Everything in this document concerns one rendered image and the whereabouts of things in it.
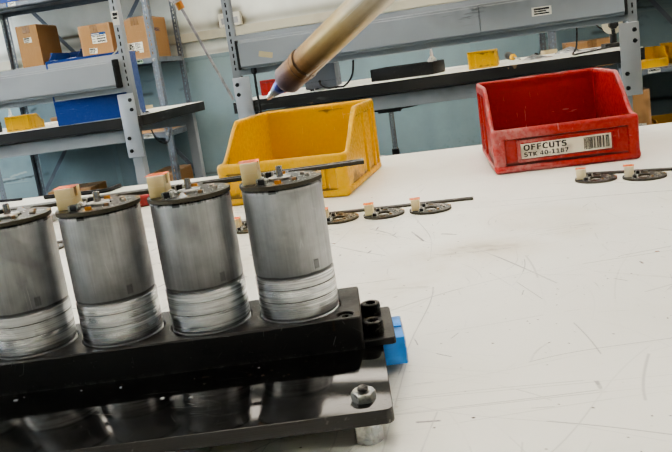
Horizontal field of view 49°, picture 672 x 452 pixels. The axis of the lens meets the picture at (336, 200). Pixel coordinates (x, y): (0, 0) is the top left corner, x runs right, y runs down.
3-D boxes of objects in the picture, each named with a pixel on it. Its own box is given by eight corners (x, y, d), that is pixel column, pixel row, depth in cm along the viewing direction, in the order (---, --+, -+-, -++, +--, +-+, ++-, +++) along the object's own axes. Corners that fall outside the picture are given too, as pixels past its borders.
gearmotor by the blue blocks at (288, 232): (343, 344, 22) (318, 176, 21) (262, 355, 22) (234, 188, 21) (342, 316, 24) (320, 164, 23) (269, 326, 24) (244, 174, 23)
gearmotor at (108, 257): (158, 369, 22) (125, 203, 21) (78, 379, 22) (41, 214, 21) (176, 338, 24) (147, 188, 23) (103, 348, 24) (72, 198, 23)
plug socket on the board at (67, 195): (82, 208, 22) (78, 186, 22) (54, 212, 22) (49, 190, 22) (91, 203, 23) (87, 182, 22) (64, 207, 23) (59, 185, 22)
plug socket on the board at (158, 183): (175, 195, 22) (170, 173, 22) (146, 199, 22) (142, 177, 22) (180, 191, 22) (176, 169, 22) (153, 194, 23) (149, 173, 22)
